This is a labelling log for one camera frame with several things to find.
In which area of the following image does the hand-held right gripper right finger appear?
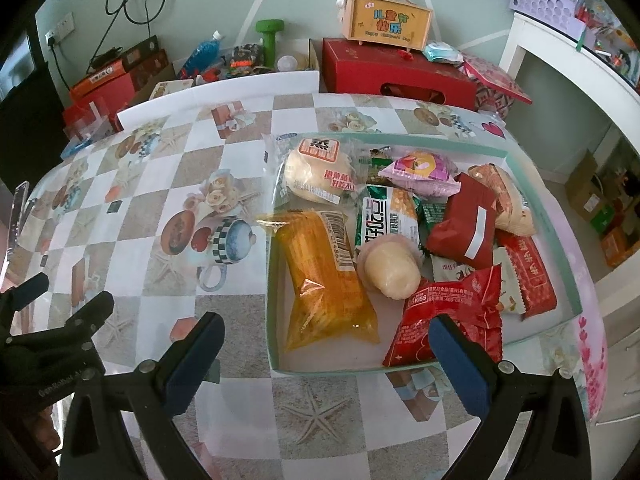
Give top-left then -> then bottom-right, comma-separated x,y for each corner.
429,314 -> 588,480

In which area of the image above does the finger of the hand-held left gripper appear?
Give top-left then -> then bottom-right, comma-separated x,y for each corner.
50,291 -> 116,347
0,274 -> 51,312

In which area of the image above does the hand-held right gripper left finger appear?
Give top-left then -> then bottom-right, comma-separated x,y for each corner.
57,311 -> 226,480

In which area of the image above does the red crinkled snack packet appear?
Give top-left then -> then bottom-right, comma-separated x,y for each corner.
382,264 -> 503,367

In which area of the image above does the red patterned packet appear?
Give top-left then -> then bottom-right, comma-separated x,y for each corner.
495,230 -> 558,321

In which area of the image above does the pale jelly cup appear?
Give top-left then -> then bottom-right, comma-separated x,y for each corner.
356,237 -> 422,301

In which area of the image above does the mint green box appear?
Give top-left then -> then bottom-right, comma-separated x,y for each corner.
264,131 -> 583,377

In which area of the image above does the dark red snack packet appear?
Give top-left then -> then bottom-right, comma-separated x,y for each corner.
425,172 -> 498,270

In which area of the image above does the yellow biscuit pack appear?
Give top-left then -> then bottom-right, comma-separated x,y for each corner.
256,210 -> 381,353

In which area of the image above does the green snack packet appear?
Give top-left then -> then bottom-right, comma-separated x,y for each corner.
419,199 -> 451,256

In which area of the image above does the white and green packet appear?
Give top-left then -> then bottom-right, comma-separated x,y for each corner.
354,184 -> 423,261

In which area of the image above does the pink snack packet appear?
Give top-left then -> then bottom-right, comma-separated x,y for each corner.
377,150 -> 461,198

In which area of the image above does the steamed cake clear packet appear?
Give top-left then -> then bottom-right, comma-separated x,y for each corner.
262,132 -> 368,208

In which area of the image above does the person's left hand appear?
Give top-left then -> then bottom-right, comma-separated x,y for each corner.
30,405 -> 63,462

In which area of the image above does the black smartphone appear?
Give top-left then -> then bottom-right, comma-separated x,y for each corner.
2,182 -> 28,286

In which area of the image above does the white calligraphy snack packet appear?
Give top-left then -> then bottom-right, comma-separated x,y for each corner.
430,252 -> 523,313

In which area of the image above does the pink floral tablecloth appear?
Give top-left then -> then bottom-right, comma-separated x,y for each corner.
480,110 -> 608,426

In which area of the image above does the blue plastic tray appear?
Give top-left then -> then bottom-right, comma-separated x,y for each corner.
60,137 -> 93,161

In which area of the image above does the beige cake clear packet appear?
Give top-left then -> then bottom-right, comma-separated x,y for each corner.
467,162 -> 537,238

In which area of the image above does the clear plastic container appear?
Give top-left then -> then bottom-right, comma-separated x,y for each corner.
64,100 -> 113,141

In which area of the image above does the orange carton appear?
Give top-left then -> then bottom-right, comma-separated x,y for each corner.
600,225 -> 640,268

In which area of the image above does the green paper bag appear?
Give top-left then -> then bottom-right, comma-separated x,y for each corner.
590,200 -> 621,233

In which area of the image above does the small green cartoon packet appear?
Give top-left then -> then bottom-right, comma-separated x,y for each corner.
367,145 -> 396,186

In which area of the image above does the brown cardboard box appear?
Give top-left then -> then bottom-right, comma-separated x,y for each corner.
565,150 -> 616,221

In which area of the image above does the orange flat box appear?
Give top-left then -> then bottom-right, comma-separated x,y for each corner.
69,35 -> 158,101

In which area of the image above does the printed card box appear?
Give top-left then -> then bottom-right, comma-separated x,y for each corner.
147,79 -> 193,101

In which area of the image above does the stack of red orange boxes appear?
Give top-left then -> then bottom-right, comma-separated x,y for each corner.
62,49 -> 176,126

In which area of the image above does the black power adapter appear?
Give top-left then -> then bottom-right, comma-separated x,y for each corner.
87,46 -> 123,68

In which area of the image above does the blue liquid bottle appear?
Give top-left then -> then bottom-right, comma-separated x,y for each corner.
179,30 -> 226,78

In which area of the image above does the pink patterned gift box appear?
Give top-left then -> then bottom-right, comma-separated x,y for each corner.
462,52 -> 533,121

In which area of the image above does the toy brick pile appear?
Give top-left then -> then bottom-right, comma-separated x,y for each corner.
192,42 -> 266,83

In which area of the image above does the white shelf unit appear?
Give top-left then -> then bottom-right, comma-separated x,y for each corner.
497,10 -> 640,426

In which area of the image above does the red gift box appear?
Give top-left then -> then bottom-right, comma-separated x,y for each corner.
320,37 -> 478,111

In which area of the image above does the blue wipes packet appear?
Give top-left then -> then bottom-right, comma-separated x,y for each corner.
422,42 -> 463,65

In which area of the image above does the green dumbbell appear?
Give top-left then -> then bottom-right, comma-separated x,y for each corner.
255,19 -> 286,70

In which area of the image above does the wall socket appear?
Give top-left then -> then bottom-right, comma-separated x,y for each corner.
44,21 -> 76,47

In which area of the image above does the orange handled gift box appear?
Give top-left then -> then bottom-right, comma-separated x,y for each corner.
336,0 -> 433,53

